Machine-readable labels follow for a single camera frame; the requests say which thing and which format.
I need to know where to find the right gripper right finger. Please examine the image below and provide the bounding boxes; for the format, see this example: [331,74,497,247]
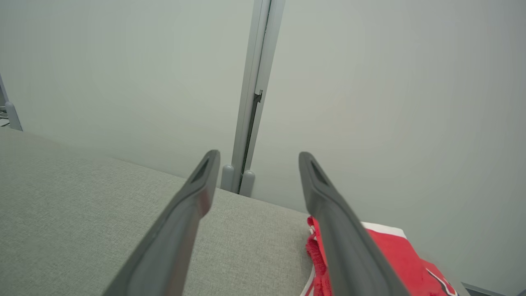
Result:
[298,151,412,296]

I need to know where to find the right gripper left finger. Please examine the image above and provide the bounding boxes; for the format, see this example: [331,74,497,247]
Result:
[103,150,221,296]

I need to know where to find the red shorts with white stripe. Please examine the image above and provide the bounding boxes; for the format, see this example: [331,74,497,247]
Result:
[300,215,426,296]

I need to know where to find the grey partition post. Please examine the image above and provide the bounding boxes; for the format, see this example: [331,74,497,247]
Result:
[220,0,286,198]

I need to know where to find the grey metal frame leg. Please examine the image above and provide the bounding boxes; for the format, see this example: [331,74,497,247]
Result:
[0,73,23,132]

